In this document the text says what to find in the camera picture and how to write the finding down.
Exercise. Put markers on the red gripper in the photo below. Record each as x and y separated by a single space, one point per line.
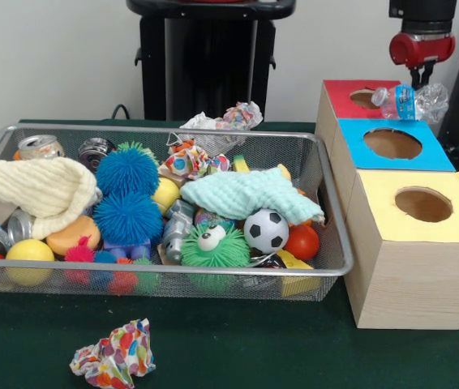
422 49

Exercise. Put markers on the crushed clear plastic bottle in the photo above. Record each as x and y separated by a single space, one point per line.
404 104

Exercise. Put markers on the mint green waffle cloth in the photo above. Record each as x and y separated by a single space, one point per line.
246 194

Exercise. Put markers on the cream waffle cloth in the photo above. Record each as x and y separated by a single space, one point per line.
31 190

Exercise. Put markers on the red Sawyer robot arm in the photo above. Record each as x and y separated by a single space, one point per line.
422 16

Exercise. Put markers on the wooden box with three holes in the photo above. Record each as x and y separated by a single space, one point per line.
412 267

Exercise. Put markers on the red ball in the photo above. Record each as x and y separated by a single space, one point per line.
304 241

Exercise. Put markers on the black and white soccer ball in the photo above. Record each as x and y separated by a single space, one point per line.
266 231

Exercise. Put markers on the yellow cheese wedge toy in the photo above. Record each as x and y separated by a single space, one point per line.
294 263

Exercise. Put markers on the green fuzzy toy with eyes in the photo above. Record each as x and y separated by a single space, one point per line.
217 250

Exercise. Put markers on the yellow ball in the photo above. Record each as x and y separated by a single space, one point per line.
29 259
167 194

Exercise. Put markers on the grey robot toy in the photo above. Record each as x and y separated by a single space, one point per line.
178 233

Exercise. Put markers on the blue spiky ball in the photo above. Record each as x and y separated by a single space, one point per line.
128 170
128 217

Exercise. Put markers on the orange round disc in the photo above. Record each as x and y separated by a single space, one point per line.
71 235

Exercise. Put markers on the crushed silver can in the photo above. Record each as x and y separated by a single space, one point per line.
39 147

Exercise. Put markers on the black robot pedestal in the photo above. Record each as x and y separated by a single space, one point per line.
209 65

